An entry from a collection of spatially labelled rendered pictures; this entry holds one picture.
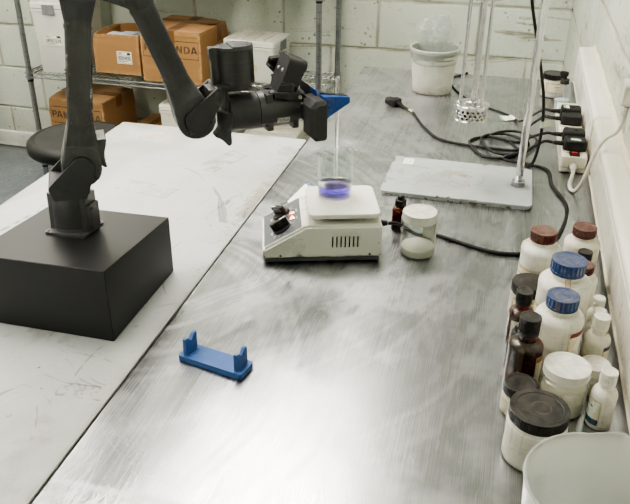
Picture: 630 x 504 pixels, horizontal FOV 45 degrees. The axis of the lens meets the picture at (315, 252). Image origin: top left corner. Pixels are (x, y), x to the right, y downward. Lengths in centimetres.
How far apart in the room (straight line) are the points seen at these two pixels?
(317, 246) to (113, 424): 48
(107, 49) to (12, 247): 262
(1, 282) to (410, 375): 59
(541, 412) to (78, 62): 75
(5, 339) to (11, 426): 19
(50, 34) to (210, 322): 276
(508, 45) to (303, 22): 95
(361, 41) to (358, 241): 246
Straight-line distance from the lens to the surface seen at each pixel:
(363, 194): 132
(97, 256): 111
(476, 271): 129
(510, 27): 359
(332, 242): 126
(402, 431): 95
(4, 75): 452
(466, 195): 154
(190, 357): 105
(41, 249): 115
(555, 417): 89
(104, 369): 107
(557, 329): 102
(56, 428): 99
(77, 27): 112
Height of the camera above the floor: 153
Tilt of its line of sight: 28 degrees down
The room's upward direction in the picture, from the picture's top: 1 degrees clockwise
